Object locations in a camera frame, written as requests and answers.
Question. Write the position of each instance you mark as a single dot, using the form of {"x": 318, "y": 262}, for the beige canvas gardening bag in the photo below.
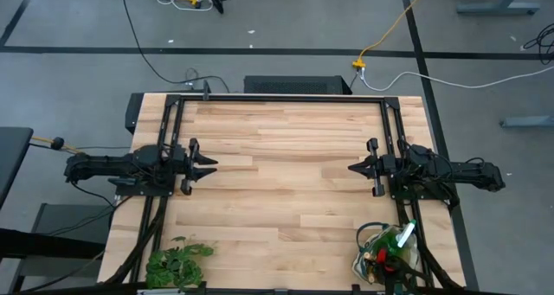
{"x": 361, "y": 269}

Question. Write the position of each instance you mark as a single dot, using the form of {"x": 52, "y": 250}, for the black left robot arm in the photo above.
{"x": 108, "y": 167}

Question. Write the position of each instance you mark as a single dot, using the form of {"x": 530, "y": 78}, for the green artificial plant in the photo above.
{"x": 173, "y": 264}

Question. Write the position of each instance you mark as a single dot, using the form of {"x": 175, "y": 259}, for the silver metal bracket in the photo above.
{"x": 158, "y": 292}

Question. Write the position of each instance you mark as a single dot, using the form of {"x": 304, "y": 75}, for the dark grey side stand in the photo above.
{"x": 65, "y": 219}

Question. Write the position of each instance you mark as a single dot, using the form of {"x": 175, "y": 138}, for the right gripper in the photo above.
{"x": 376, "y": 167}

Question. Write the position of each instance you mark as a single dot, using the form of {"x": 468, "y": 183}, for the black clamp mount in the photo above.
{"x": 206, "y": 89}

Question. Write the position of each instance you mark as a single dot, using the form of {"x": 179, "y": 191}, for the black perforated computer tower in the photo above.
{"x": 329, "y": 85}

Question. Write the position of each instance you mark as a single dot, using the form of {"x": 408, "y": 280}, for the green spray bottle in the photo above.
{"x": 407, "y": 234}

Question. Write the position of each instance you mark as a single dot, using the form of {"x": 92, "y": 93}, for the red gardening glove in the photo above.
{"x": 382, "y": 257}

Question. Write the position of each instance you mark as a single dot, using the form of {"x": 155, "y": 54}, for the dark office desk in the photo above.
{"x": 13, "y": 156}

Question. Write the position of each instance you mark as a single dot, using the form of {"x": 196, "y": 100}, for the black side panel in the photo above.
{"x": 133, "y": 113}

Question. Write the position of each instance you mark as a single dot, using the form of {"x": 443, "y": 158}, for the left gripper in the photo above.
{"x": 190, "y": 165}

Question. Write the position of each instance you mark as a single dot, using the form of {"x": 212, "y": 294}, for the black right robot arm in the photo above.
{"x": 454, "y": 169}

